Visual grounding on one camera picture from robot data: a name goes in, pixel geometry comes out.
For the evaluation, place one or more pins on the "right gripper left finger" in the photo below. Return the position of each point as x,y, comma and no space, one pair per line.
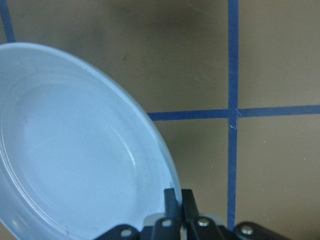
172,210

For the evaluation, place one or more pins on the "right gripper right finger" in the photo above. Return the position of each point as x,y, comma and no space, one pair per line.
189,207

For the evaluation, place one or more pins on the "blue plate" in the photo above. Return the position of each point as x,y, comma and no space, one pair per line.
78,155

